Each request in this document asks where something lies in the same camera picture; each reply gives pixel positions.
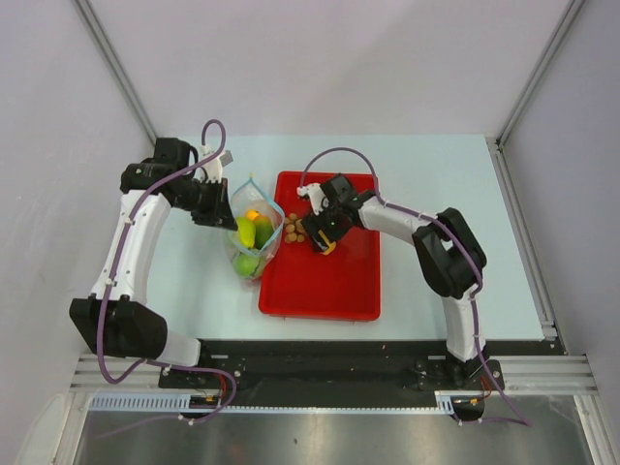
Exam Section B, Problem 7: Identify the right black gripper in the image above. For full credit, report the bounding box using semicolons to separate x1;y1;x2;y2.
302;201;353;252

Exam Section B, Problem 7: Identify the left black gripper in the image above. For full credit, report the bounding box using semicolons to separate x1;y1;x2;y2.
173;176;237;231

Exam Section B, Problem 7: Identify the green sugar apple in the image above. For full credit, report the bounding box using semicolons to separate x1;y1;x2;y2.
235;217;255;249

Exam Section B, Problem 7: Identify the orange papaya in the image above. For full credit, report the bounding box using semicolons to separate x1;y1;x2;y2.
245;209;262;222

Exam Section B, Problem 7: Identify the yellow lemon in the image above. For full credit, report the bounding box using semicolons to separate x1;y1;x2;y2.
321;242;336;256

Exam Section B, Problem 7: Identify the clear zip top bag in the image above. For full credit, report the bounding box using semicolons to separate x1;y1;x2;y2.
224;176;284;281

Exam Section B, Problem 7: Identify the orange green mango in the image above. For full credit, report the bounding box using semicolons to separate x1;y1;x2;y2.
253;215;274;250

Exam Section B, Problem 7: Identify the green guava black stripe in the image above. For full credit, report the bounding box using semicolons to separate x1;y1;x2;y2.
232;254;264;279

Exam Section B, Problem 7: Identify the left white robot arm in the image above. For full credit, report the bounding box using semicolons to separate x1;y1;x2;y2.
69;138;236;388

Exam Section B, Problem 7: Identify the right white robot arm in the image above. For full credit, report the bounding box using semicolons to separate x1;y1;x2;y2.
296;173;487;388

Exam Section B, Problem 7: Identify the brown longan bunch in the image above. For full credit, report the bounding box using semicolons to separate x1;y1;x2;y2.
284;213;307;244

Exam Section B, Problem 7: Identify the red plastic tray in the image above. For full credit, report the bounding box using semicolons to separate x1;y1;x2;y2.
257;170;383;323

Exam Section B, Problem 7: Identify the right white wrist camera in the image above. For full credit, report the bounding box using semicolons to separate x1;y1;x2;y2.
296;183;326;215

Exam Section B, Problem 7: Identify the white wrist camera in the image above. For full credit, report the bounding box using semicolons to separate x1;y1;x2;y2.
296;183;326;215
197;150;233;183

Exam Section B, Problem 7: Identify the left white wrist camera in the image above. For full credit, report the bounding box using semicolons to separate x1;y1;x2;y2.
197;150;233;183

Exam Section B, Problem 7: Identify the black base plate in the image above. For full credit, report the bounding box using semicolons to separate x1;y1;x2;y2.
158;337;506;392

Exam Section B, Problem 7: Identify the white cable duct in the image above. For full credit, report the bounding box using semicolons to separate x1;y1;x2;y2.
89;390;456;414

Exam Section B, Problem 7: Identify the aluminium rail frame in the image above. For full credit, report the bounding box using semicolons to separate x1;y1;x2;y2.
69;356;598;395

